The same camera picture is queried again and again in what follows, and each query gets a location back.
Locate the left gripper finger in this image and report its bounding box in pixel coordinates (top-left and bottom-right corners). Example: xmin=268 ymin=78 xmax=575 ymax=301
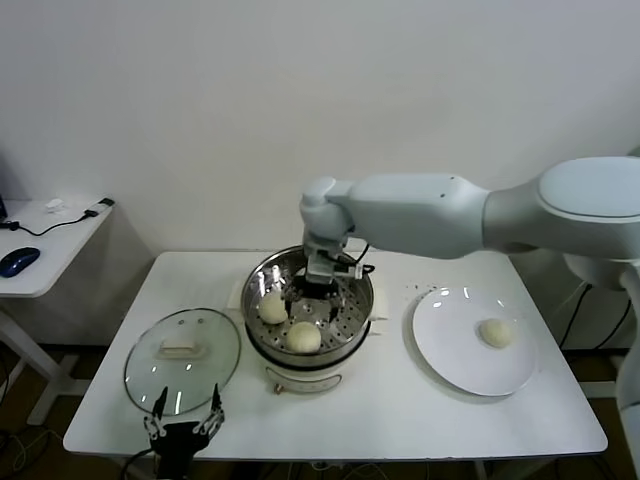
xmin=194 ymin=383 xmax=226 ymax=433
xmin=143 ymin=387 xmax=169 ymax=437

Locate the round glass pot lid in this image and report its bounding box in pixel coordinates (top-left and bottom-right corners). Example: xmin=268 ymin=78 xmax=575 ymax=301
xmin=123 ymin=308 xmax=242 ymax=418

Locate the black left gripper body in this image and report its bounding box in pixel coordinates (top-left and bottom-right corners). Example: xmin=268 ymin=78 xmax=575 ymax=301
xmin=149 ymin=421 xmax=209 ymax=469

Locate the white round plate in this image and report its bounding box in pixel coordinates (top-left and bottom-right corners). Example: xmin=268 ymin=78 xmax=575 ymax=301
xmin=411 ymin=285 xmax=539 ymax=398

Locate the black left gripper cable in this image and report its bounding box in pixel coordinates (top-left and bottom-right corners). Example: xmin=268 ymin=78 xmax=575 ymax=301
xmin=122 ymin=444 xmax=161 ymax=480

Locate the stainless steel steamer basket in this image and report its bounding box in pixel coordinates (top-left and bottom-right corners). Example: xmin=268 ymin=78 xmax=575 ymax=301
xmin=227 ymin=245 xmax=390 ymax=357

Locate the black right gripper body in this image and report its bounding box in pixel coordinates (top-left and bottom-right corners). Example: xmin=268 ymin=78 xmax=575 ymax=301
xmin=295 ymin=271 xmax=347 ymax=304

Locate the black cable with adapter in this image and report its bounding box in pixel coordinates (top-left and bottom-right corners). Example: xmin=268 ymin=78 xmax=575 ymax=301
xmin=0 ymin=198 xmax=114 ymax=238

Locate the blue computer mouse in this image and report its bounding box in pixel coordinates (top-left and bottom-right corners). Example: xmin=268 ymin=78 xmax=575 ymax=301
xmin=0 ymin=248 xmax=40 ymax=280

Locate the white steamed baozi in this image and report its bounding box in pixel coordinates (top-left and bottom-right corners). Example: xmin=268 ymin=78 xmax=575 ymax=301
xmin=257 ymin=293 xmax=289 ymax=325
xmin=478 ymin=318 xmax=515 ymax=349
xmin=285 ymin=321 xmax=322 ymax=355

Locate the white side desk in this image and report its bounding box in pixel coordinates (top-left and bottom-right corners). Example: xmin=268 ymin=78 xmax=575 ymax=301
xmin=0 ymin=199 xmax=114 ymax=427

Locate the black cable with inline box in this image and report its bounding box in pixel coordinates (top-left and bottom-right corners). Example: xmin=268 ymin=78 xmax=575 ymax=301
xmin=557 ymin=284 xmax=632 ymax=351

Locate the white electric cooker pot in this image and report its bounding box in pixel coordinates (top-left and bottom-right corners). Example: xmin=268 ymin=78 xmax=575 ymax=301
xmin=244 ymin=319 xmax=387 ymax=397

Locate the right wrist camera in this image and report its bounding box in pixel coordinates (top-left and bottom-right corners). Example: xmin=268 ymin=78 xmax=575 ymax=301
xmin=332 ymin=262 xmax=375 ymax=279

